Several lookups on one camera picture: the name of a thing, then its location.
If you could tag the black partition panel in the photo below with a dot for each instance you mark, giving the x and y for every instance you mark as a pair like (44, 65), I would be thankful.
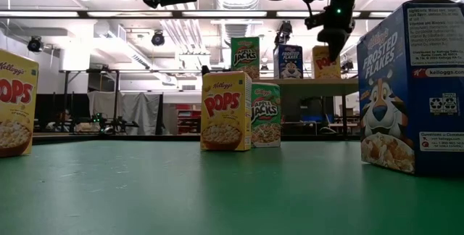
(47, 108)

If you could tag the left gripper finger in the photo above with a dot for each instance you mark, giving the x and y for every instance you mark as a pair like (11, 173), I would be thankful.
(170, 1)

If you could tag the black robot arms with lights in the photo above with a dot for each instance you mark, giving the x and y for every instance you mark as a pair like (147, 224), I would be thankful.
(112, 124)

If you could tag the small black ceiling device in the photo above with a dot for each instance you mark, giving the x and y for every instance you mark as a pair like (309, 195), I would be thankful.
(346, 65)

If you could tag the green Apple Jacks cereal box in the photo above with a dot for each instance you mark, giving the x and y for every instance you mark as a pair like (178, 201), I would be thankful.
(245, 57)
(266, 119)

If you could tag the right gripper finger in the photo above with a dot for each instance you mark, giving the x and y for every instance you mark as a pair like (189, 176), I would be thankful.
(329, 43)
(341, 41)

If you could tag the black ceiling spotlight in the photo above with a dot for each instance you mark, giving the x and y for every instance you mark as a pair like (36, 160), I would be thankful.
(35, 44)
(158, 39)

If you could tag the red storage shelving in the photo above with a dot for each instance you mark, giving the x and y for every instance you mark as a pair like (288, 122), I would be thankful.
(188, 119)

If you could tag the wooden shelf with black frame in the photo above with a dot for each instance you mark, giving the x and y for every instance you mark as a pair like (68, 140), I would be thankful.
(315, 87)

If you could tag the grey draped cloth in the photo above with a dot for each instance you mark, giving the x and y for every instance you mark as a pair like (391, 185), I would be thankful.
(141, 111)

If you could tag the yellow Corn Pops cereal box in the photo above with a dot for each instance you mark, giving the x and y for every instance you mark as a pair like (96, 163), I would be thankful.
(324, 72)
(18, 119)
(224, 119)

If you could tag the black metal rack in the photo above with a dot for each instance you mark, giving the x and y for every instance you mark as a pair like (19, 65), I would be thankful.
(116, 90)

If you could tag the black overhead rig frame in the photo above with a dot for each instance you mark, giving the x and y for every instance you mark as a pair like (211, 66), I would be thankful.
(82, 14)

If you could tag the black hanging camera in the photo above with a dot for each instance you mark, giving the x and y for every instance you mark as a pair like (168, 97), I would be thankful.
(283, 33)

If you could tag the blue Frosted Flakes cereal box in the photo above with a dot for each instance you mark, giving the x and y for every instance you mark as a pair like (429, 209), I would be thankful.
(288, 61)
(409, 101)

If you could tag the person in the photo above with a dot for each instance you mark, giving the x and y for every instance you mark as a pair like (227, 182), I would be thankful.
(65, 119)

